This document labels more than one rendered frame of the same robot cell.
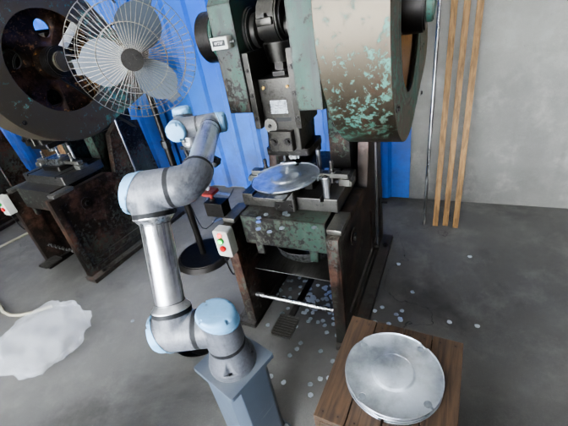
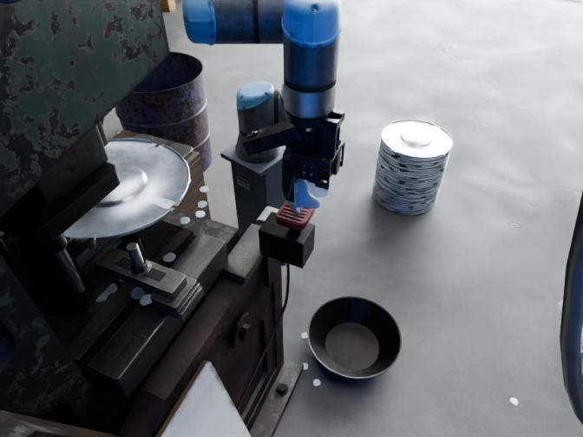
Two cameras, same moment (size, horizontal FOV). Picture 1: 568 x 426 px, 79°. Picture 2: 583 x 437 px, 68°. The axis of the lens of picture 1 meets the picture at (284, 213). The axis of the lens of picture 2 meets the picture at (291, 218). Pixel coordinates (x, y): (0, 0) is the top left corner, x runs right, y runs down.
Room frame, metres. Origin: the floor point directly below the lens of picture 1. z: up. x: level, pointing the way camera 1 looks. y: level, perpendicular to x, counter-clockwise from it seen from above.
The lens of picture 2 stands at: (1.97, 0.24, 1.28)
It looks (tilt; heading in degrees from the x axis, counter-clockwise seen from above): 43 degrees down; 175
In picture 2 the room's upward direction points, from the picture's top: straight up
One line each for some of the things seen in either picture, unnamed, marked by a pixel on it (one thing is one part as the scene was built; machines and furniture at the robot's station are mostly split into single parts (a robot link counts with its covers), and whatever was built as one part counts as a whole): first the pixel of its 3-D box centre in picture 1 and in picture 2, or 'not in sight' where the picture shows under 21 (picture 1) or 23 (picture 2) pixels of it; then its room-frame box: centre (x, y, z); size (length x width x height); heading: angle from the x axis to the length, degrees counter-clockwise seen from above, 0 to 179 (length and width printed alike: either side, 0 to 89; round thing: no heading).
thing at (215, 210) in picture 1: (221, 216); (286, 257); (1.37, 0.29, 0.62); 0.10 x 0.06 x 0.20; 61
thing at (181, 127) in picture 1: (182, 128); (296, 16); (1.29, 0.31, 1.06); 0.11 x 0.11 x 0.08; 85
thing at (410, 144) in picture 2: not in sight; (416, 138); (0.48, 0.91, 0.31); 0.29 x 0.29 x 0.01
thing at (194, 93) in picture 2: not in sight; (165, 119); (0.11, -0.18, 0.24); 0.42 x 0.42 x 0.48
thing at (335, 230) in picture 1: (366, 216); not in sight; (1.41, -0.40, 0.45); 0.92 x 0.12 x 0.90; 151
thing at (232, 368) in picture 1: (229, 350); (257, 138); (0.73, 0.24, 0.50); 0.15 x 0.15 x 0.10
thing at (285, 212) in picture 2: (211, 198); (295, 225); (1.38, 0.31, 0.72); 0.07 x 0.06 x 0.08; 151
